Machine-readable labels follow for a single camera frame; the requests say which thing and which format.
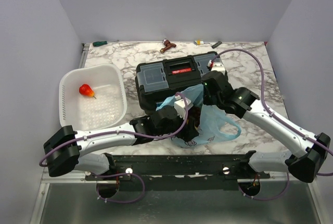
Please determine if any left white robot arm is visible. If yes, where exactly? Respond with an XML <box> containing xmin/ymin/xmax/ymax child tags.
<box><xmin>40</xmin><ymin>106</ymin><xmax>200</xmax><ymax>180</ymax></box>

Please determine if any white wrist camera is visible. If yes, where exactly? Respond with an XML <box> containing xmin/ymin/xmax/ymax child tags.
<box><xmin>174</xmin><ymin>96</ymin><xmax>193</xmax><ymax>119</ymax></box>
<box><xmin>207</xmin><ymin>60</ymin><xmax>226</xmax><ymax>75</ymax></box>

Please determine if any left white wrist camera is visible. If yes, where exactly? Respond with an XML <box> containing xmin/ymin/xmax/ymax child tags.
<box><xmin>174</xmin><ymin>96</ymin><xmax>193</xmax><ymax>119</ymax></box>

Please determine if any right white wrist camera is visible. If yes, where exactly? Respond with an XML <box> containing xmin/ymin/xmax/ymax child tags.
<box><xmin>207</xmin><ymin>60</ymin><xmax>226</xmax><ymax>75</ymax></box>

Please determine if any green handled screwdriver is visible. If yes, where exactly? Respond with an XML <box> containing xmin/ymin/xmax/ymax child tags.
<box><xmin>92</xmin><ymin>40</ymin><xmax>119</xmax><ymax>47</ymax></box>

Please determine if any red fake pear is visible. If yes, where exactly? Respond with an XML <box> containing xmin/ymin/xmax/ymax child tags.
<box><xmin>79</xmin><ymin>84</ymin><xmax>96</xmax><ymax>99</ymax></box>

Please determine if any brown faucet tap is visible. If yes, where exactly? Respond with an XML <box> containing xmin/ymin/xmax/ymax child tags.
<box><xmin>160</xmin><ymin>38</ymin><xmax>176</xmax><ymax>53</ymax></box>

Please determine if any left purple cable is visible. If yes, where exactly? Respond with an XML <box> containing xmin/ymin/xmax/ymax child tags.
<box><xmin>39</xmin><ymin>91</ymin><xmax>189</xmax><ymax>204</ymax></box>

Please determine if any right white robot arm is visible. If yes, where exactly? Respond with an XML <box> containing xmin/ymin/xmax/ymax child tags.
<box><xmin>201</xmin><ymin>71</ymin><xmax>330</xmax><ymax>183</ymax></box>

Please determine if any yellow white small connector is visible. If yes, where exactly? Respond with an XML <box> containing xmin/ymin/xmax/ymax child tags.
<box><xmin>194</xmin><ymin>40</ymin><xmax>204</xmax><ymax>45</ymax></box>

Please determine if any black plastic toolbox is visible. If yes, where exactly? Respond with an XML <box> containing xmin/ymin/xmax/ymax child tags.
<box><xmin>135</xmin><ymin>51</ymin><xmax>217</xmax><ymax>115</ymax></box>

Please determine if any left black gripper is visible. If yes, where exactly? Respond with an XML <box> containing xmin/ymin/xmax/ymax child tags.
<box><xmin>156</xmin><ymin>109</ymin><xmax>198</xmax><ymax>141</ymax></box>

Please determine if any aluminium frame profile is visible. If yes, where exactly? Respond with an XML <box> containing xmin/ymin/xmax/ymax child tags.
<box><xmin>41</xmin><ymin>168</ymin><xmax>85</xmax><ymax>183</ymax></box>

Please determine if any white plastic basket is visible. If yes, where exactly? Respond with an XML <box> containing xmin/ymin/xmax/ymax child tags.
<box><xmin>59</xmin><ymin>64</ymin><xmax>127</xmax><ymax>130</ymax></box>

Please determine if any small black clip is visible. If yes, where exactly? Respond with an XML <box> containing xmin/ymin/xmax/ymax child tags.
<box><xmin>211</xmin><ymin>41</ymin><xmax>222</xmax><ymax>49</ymax></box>

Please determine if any light blue plastic bag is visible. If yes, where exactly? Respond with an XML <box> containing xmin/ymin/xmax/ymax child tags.
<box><xmin>171</xmin><ymin>84</ymin><xmax>241</xmax><ymax>148</ymax></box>

